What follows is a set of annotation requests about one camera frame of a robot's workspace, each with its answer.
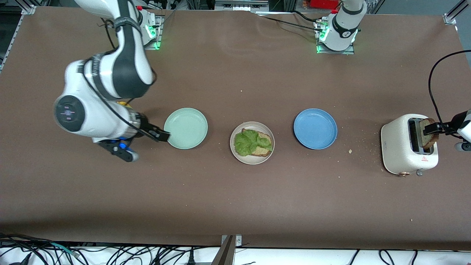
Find brown toasted bread slice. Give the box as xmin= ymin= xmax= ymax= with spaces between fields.
xmin=241 ymin=128 xmax=273 ymax=157
xmin=419 ymin=118 xmax=439 ymax=149

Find green lettuce leaf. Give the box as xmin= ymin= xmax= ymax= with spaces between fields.
xmin=234 ymin=129 xmax=273 ymax=156

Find mint green plate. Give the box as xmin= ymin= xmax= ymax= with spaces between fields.
xmin=164 ymin=107 xmax=208 ymax=150

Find beige plate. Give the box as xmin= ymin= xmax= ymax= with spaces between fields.
xmin=230 ymin=121 xmax=275 ymax=165

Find blue plate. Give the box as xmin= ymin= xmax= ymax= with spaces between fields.
xmin=293 ymin=108 xmax=338 ymax=150

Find white toaster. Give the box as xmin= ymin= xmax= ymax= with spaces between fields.
xmin=381 ymin=113 xmax=439 ymax=177

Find red box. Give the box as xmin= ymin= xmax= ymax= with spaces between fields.
xmin=309 ymin=0 xmax=341 ymax=10

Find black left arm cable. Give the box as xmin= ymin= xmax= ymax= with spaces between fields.
xmin=428 ymin=50 xmax=471 ymax=138

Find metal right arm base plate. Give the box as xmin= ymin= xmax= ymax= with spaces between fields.
xmin=142 ymin=15 xmax=164 ymax=50

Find aluminium frame profile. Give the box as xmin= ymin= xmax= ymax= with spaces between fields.
xmin=443 ymin=0 xmax=471 ymax=25
xmin=0 ymin=0 xmax=37 ymax=72

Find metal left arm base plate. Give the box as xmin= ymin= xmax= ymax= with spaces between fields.
xmin=315 ymin=20 xmax=356 ymax=55

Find tangled black cables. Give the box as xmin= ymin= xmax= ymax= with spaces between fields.
xmin=0 ymin=232 xmax=258 ymax=265

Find looped black cable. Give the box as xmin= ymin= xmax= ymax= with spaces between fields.
xmin=379 ymin=250 xmax=396 ymax=265

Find silver metal bracket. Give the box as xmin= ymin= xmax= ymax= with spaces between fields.
xmin=221 ymin=234 xmax=242 ymax=247

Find dark grey metal post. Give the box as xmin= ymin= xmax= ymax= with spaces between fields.
xmin=212 ymin=236 xmax=234 ymax=265

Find teal cable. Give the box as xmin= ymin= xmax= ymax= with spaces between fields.
xmin=51 ymin=242 xmax=80 ymax=257

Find grey metal rail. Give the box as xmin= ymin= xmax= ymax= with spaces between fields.
xmin=215 ymin=0 xmax=269 ymax=11

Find black base power cable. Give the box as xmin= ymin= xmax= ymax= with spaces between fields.
xmin=256 ymin=10 xmax=325 ymax=32

